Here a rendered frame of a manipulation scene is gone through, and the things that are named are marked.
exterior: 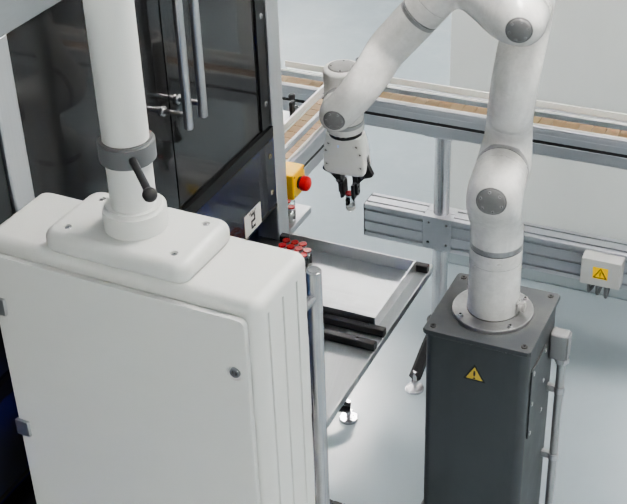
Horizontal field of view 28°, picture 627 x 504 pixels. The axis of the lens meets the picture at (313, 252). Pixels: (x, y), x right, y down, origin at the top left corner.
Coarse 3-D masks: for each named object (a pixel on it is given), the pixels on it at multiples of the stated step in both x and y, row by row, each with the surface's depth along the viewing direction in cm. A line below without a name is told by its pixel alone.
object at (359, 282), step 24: (312, 240) 315; (312, 264) 311; (336, 264) 310; (360, 264) 310; (384, 264) 309; (408, 264) 306; (336, 288) 301; (360, 288) 301; (384, 288) 301; (336, 312) 289; (360, 312) 292; (384, 312) 290
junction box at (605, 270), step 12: (588, 252) 373; (600, 252) 373; (588, 264) 371; (600, 264) 370; (612, 264) 368; (624, 264) 371; (588, 276) 373; (600, 276) 372; (612, 276) 370; (612, 288) 372
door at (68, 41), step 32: (64, 0) 216; (32, 32) 210; (64, 32) 218; (160, 32) 248; (32, 64) 212; (64, 64) 220; (160, 64) 250; (32, 96) 213; (64, 96) 222; (160, 96) 253; (32, 128) 215; (64, 128) 224; (96, 128) 234; (160, 128) 255; (32, 160) 217; (64, 160) 226; (96, 160) 236; (160, 160) 258; (64, 192) 228; (96, 192) 238; (160, 192) 261
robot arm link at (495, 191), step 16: (480, 160) 272; (496, 160) 269; (512, 160) 270; (480, 176) 266; (496, 176) 265; (512, 176) 266; (480, 192) 266; (496, 192) 264; (512, 192) 265; (480, 208) 267; (496, 208) 266; (512, 208) 266; (480, 224) 275; (496, 224) 272; (512, 224) 272; (480, 240) 279; (496, 240) 277; (512, 240) 278; (496, 256) 280
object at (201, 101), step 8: (192, 0) 244; (192, 8) 245; (192, 16) 246; (192, 24) 247; (192, 32) 248; (200, 32) 248; (192, 40) 249; (200, 40) 249; (192, 48) 250; (200, 48) 250; (200, 56) 250; (200, 64) 251; (200, 72) 252; (200, 80) 253; (200, 88) 254; (176, 96) 258; (200, 96) 255; (192, 104) 257; (200, 104) 256; (200, 112) 257
